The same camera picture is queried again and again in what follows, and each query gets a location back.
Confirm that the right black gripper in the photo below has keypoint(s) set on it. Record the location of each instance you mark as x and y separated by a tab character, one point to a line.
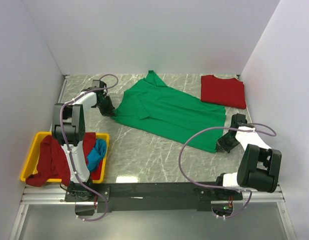
221	143

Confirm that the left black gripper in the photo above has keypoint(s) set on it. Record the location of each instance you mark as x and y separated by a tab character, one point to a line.
108	112

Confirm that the green t shirt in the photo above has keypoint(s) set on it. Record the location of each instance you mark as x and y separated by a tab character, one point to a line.
152	106

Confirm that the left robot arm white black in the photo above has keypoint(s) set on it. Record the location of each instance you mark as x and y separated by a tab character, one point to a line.
69	129

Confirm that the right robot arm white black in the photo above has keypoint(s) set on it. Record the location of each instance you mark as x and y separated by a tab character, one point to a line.
260	164

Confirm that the folded red t shirt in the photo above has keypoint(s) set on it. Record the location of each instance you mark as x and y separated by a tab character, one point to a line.
228	92

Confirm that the blue t shirt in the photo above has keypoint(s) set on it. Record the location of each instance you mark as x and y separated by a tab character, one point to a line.
96	155

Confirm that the crumpled red t shirt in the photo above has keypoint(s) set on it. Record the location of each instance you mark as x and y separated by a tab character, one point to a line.
52	164

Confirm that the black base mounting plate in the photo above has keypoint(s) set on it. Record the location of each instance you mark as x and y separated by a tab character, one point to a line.
150	196

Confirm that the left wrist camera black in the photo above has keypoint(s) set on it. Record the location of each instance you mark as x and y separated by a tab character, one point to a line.
98	84

